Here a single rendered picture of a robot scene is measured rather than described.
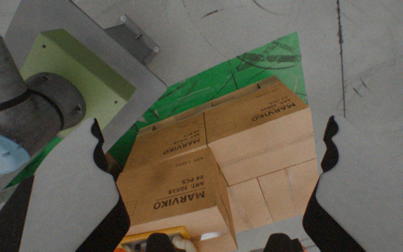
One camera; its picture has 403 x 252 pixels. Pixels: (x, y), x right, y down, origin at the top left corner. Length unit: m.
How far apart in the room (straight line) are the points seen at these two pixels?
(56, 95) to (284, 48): 1.40
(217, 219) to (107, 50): 0.80
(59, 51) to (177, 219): 0.75
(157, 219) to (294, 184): 0.99
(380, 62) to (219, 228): 1.73
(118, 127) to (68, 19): 0.41
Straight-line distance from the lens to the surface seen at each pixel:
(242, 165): 1.28
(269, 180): 1.44
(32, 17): 0.85
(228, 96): 1.57
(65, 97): 0.68
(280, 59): 1.61
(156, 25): 1.46
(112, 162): 1.46
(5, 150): 0.56
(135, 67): 0.74
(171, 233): 0.99
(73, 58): 0.69
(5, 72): 0.57
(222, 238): 1.09
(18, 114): 0.58
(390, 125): 2.53
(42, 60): 0.74
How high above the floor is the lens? 1.44
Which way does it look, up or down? 58 degrees down
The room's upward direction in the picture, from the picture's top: 176 degrees clockwise
